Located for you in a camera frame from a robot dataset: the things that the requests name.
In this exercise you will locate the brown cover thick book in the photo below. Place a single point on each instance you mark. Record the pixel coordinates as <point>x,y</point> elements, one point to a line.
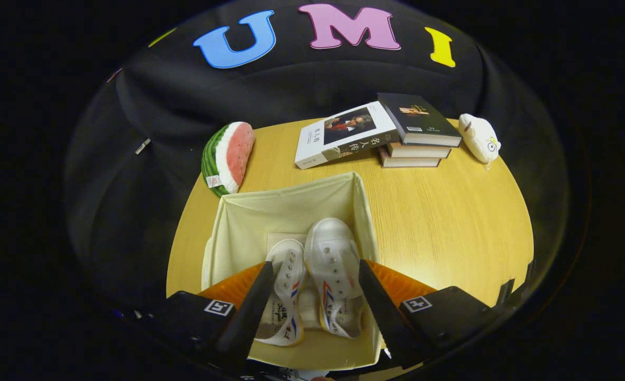
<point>410,161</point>
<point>421,151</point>

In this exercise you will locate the white canvas shoe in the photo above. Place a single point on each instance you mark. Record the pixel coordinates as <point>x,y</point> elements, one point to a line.
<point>333,248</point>
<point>287,264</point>

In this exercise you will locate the black cover book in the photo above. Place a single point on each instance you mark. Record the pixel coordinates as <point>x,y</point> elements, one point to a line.
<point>418,119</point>

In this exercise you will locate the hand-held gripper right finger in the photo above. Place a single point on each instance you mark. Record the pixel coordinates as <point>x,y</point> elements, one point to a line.
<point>384,317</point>

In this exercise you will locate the pink clip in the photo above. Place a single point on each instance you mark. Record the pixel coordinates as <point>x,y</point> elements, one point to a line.
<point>114,75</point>

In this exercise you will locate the white plush toy with eyes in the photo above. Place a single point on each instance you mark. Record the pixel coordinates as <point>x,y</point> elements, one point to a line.
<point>476,135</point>

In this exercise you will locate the watermelon slice plush toy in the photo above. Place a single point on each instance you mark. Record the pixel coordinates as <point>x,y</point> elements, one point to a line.
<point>233,153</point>

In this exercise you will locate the white cover book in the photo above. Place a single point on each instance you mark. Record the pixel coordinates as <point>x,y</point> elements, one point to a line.
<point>312,145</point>

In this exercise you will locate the beige fabric storage box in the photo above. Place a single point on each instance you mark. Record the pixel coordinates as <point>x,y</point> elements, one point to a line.
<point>291,203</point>

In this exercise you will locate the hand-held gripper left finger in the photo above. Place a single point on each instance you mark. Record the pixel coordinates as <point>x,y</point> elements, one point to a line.
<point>246,317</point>

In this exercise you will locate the silver clip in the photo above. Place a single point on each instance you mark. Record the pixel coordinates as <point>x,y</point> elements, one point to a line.
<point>143,146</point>

